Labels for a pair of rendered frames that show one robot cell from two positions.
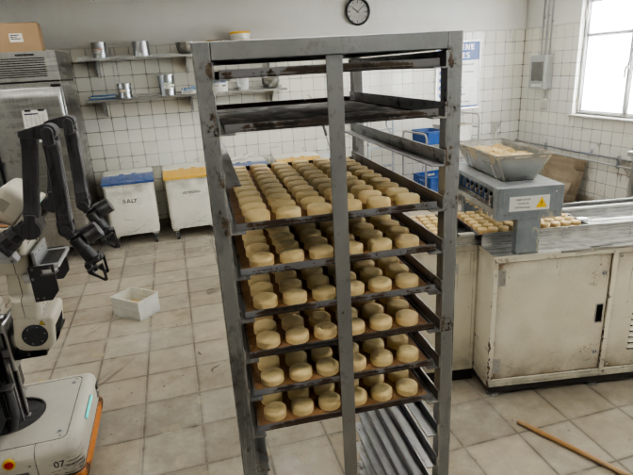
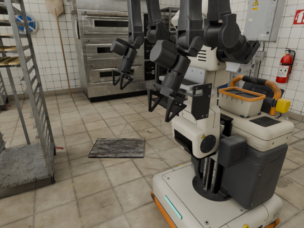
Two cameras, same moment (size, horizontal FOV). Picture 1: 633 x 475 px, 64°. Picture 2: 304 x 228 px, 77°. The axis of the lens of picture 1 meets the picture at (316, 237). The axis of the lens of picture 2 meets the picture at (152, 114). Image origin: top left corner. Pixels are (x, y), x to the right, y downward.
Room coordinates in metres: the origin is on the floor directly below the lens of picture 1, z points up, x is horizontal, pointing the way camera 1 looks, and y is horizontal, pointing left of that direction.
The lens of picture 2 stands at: (2.99, 0.84, 1.23)
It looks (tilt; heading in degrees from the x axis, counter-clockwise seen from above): 22 degrees down; 167
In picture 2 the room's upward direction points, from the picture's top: straight up
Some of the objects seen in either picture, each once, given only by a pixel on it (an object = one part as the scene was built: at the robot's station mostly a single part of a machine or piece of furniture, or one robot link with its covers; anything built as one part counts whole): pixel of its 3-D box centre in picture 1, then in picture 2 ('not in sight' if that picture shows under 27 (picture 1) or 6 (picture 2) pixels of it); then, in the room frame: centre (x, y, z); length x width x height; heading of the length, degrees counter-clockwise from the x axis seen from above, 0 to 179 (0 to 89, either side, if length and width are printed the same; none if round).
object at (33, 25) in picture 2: not in sight; (29, 43); (-1.44, -0.60, 1.10); 0.41 x 0.17 x 1.10; 105
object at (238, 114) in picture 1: (303, 109); not in sight; (1.24, 0.01, 1.68); 0.60 x 0.40 x 0.02; 12
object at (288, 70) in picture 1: (300, 69); not in sight; (1.24, 0.01, 1.77); 0.60 x 0.40 x 0.02; 12
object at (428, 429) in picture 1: (384, 358); not in sight; (1.29, -0.18, 0.96); 0.64 x 0.03 x 0.03; 12
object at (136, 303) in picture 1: (136, 303); not in sight; (3.69, 1.45, 0.08); 0.30 x 0.22 x 0.16; 62
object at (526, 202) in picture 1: (496, 203); not in sight; (2.71, -1.00, 1.01); 0.72 x 0.33 x 0.34; 5
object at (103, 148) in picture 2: not in sight; (118, 147); (0.99, 0.90, 0.02); 0.60 x 0.40 x 0.03; 77
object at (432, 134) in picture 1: (428, 136); not in sight; (6.43, -1.46, 0.88); 0.40 x 0.30 x 0.16; 18
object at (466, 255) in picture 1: (406, 303); not in sight; (2.67, -0.50, 0.45); 0.70 x 0.34 x 0.90; 95
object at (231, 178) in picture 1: (223, 153); not in sight; (1.21, 0.21, 1.59); 0.64 x 0.03 x 0.03; 12
